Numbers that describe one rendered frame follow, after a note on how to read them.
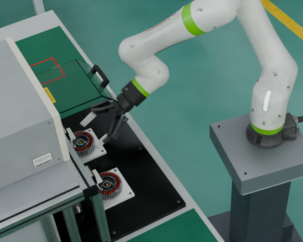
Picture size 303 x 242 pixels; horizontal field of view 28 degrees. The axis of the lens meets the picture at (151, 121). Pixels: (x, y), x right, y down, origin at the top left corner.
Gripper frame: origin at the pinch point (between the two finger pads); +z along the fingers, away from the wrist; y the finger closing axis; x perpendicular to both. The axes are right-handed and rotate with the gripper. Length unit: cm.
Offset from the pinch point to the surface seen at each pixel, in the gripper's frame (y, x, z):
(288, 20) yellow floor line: 101, -163, -117
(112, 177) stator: -22.9, -0.4, 2.3
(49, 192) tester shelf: -42, 39, 10
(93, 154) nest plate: -6.3, -2.7, 4.6
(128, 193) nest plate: -30.2, -4.5, 1.6
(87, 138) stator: 0.2, -0.6, 2.4
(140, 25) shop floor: 151, -119, -40
